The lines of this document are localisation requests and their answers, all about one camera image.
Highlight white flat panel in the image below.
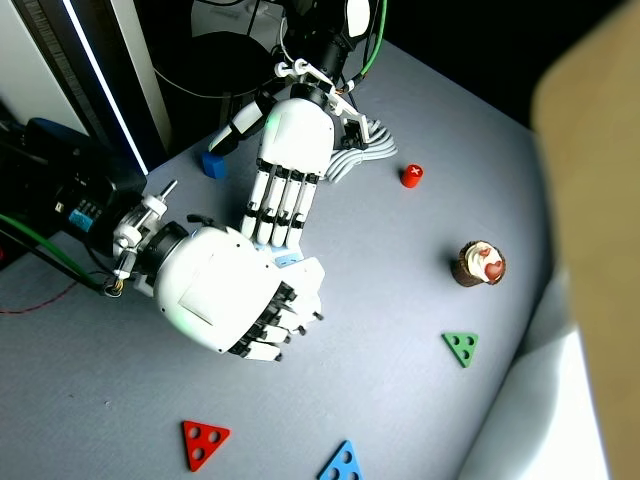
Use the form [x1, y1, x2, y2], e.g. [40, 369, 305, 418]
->
[0, 0, 94, 139]

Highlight red triangle with three holes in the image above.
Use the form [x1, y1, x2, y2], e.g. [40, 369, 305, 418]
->
[181, 420, 232, 474]

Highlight blue hexagonal block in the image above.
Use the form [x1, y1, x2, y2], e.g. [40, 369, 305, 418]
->
[201, 151, 228, 180]

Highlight white coiled power cord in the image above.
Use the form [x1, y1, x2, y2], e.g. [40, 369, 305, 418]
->
[322, 118, 400, 185]

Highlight white rounded surface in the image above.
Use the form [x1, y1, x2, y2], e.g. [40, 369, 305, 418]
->
[457, 269, 614, 480]

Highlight green triangle with three holes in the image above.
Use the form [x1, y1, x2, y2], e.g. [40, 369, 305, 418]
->
[441, 331, 480, 370]

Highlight grey table cloth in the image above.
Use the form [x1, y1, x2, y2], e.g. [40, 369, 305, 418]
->
[0, 38, 566, 480]

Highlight toy cupcake with red heart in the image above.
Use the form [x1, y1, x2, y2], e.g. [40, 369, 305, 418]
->
[451, 239, 507, 289]

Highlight blurred beige panel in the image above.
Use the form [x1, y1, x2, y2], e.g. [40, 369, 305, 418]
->
[529, 0, 640, 480]

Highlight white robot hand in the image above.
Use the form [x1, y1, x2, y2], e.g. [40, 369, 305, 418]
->
[207, 97, 369, 250]
[152, 213, 326, 362]

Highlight white upright post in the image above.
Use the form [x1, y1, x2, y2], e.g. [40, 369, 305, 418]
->
[108, 0, 174, 156]

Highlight blue triangle with three holes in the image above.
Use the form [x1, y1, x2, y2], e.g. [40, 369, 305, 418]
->
[316, 439, 365, 480]

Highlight white device housing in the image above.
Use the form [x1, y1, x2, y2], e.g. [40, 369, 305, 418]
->
[192, 0, 289, 41]

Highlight black round object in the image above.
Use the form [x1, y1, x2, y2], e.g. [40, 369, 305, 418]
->
[149, 29, 281, 109]

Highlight white power strip blue sockets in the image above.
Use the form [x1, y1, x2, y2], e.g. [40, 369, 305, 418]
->
[249, 239, 306, 269]

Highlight black panel with light strip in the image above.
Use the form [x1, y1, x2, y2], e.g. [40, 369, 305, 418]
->
[24, 0, 166, 176]

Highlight red cylinder with white cross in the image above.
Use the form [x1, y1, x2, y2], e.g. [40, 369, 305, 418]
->
[399, 163, 425, 190]

